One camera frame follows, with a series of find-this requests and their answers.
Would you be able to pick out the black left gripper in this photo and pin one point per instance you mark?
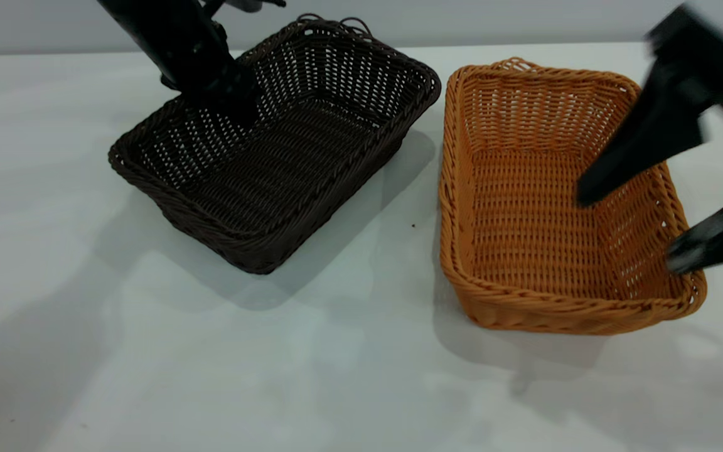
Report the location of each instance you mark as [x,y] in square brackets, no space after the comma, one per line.
[173,37]

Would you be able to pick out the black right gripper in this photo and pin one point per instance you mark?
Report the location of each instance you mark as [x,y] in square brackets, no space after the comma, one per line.
[713,56]

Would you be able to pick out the black woven basket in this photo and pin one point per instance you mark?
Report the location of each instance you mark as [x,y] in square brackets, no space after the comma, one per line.
[286,176]

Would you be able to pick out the orange woven basket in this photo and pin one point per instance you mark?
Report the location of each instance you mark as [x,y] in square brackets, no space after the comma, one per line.
[524,232]

